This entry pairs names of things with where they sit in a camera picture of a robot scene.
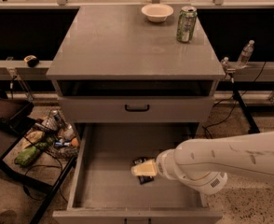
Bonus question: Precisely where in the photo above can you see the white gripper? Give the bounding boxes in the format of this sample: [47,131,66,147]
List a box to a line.
[131,149,179,180]

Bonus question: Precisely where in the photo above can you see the dark blue rxbar wrapper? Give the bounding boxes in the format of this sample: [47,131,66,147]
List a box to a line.
[133,157,154,185]

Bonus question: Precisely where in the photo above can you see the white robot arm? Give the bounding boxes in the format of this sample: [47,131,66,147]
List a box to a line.
[131,132,274,195]

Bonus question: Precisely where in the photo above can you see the open grey middle drawer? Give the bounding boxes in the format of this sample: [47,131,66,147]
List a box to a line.
[53,123,223,224]

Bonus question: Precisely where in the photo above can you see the closed grey top drawer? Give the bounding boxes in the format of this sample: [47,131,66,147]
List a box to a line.
[59,96,213,123]

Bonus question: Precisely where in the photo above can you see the grey drawer cabinet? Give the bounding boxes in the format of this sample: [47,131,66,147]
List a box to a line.
[46,3,226,224]

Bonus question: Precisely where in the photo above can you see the metal can in pile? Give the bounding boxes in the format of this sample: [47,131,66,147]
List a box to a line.
[50,110,65,128]

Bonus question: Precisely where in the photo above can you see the tan snack bag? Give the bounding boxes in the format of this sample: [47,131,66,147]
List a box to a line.
[21,131,45,149]

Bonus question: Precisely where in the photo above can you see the green chip bag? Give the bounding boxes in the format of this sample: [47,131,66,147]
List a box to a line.
[14,147,40,167]

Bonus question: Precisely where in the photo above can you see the dark brown chair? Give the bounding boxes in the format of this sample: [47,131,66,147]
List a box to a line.
[0,90,34,133]

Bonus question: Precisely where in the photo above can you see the clear plastic water bottle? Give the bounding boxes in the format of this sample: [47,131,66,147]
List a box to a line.
[237,40,254,69]

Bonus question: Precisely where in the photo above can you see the white paper bowl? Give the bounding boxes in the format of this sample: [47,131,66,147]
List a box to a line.
[142,4,173,23]

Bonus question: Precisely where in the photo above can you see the green soda can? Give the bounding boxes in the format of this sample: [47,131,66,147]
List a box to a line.
[176,6,197,43]

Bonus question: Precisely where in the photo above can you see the small black yellow device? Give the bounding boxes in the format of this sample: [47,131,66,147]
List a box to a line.
[23,55,39,68]

